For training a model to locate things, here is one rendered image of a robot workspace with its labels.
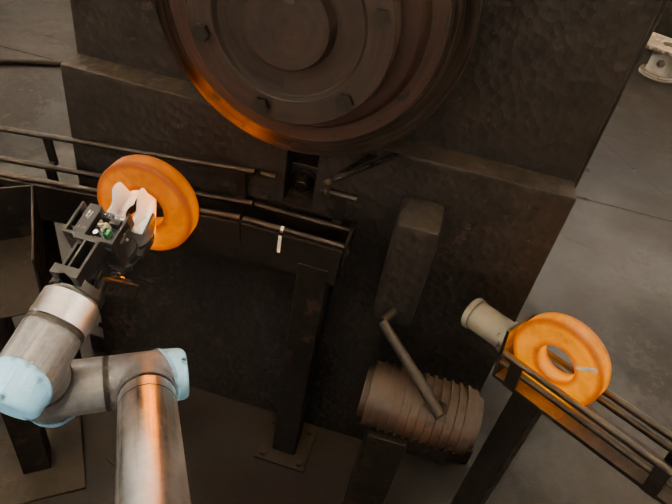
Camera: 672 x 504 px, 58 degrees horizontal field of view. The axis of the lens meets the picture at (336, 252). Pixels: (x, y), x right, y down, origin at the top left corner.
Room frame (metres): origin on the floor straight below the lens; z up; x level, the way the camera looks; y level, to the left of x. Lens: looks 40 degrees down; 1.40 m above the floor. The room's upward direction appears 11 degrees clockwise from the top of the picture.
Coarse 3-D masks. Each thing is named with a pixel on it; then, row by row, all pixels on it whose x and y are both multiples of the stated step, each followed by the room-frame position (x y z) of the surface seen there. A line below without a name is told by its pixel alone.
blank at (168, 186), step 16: (128, 160) 0.71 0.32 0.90; (144, 160) 0.71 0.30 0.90; (160, 160) 0.72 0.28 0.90; (112, 176) 0.70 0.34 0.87; (128, 176) 0.70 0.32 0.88; (144, 176) 0.69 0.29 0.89; (160, 176) 0.69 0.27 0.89; (176, 176) 0.71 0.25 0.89; (160, 192) 0.69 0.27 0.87; (176, 192) 0.69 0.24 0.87; (192, 192) 0.71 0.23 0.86; (176, 208) 0.69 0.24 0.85; (192, 208) 0.69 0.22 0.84; (160, 224) 0.69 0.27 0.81; (176, 224) 0.68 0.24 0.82; (192, 224) 0.69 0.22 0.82; (160, 240) 0.69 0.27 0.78; (176, 240) 0.68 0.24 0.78
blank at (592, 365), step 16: (544, 320) 0.69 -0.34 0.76; (560, 320) 0.68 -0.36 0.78; (576, 320) 0.68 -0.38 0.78; (528, 336) 0.69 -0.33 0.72; (544, 336) 0.68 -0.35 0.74; (560, 336) 0.66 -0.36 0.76; (576, 336) 0.65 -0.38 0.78; (592, 336) 0.66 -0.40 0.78; (528, 352) 0.68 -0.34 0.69; (544, 352) 0.69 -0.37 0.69; (576, 352) 0.64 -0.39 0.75; (592, 352) 0.63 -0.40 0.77; (544, 368) 0.67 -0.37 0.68; (576, 368) 0.63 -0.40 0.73; (592, 368) 0.62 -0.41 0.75; (608, 368) 0.63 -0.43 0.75; (560, 384) 0.64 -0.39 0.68; (576, 384) 0.63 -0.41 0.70; (592, 384) 0.61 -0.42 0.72; (608, 384) 0.62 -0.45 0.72; (592, 400) 0.61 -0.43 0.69
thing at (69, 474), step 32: (0, 192) 0.80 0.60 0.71; (32, 192) 0.81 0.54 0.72; (0, 224) 0.79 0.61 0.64; (32, 224) 0.73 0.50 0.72; (0, 256) 0.75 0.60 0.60; (32, 256) 0.65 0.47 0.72; (0, 288) 0.68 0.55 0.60; (32, 288) 0.69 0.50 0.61; (0, 320) 0.67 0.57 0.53; (0, 448) 0.70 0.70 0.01; (32, 448) 0.66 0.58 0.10; (64, 448) 0.73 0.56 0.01; (0, 480) 0.62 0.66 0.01; (32, 480) 0.64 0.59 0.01; (64, 480) 0.65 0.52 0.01
